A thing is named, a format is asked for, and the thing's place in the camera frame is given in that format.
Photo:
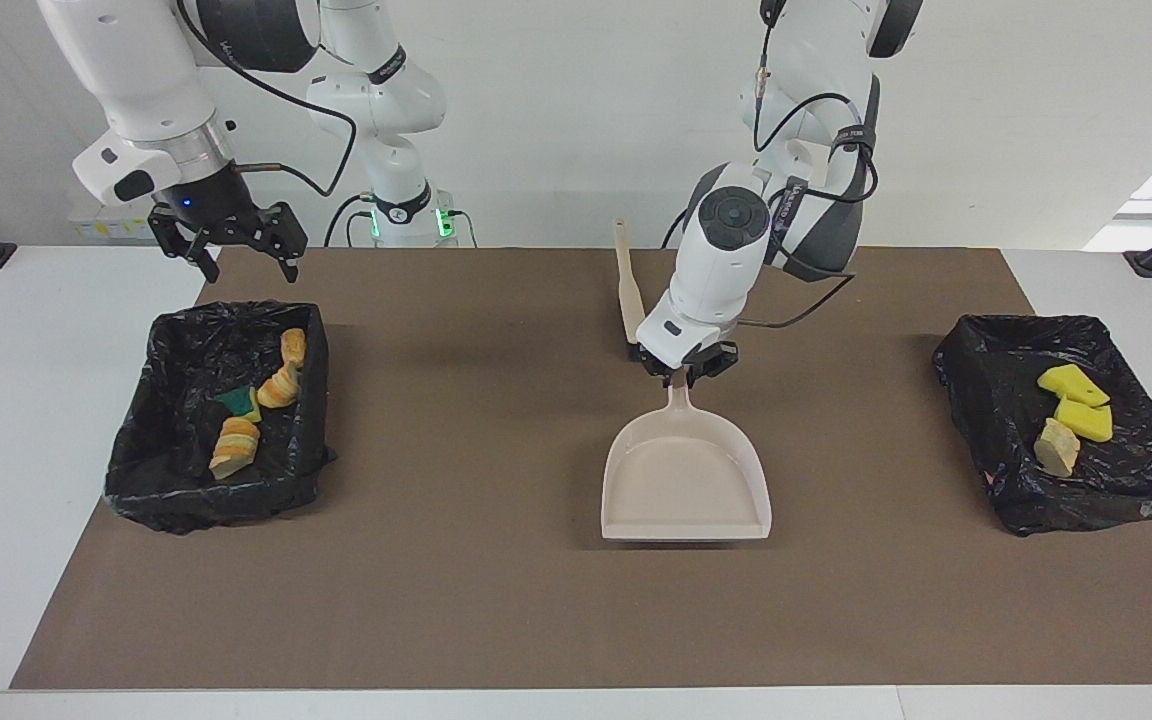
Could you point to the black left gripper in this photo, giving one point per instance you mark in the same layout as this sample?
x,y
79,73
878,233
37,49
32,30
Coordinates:
x,y
711,358

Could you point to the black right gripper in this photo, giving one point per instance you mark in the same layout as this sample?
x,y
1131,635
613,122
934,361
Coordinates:
x,y
211,200

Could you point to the beige hand brush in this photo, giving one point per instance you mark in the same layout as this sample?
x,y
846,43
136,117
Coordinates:
x,y
630,290

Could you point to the beige plastic dustpan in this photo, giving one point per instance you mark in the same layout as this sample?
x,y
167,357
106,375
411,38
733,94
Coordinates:
x,y
686,480

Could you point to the brown bread roll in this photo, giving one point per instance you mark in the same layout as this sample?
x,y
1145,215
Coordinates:
x,y
294,348

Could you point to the small pale bread chunk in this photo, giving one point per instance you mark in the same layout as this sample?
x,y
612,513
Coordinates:
x,y
278,387

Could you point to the small yellow green sponge piece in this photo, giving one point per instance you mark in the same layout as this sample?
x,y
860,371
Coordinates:
x,y
238,403

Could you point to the large pale bread chunk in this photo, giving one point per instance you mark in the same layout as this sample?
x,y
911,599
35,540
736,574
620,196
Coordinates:
x,y
234,448

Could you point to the beige rock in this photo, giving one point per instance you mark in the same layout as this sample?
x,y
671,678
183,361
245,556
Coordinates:
x,y
1056,448

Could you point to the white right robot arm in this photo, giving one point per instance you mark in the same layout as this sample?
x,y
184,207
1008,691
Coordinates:
x,y
136,70

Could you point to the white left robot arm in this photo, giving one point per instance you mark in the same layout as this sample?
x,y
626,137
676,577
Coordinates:
x,y
726,260

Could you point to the black bag lined bin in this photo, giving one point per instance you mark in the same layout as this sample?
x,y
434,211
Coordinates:
x,y
186,360
1136,470

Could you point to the brown table mat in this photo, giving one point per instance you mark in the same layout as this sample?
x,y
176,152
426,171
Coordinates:
x,y
576,600

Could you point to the white wall box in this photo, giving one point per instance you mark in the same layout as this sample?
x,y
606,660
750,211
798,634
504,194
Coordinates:
x,y
106,228

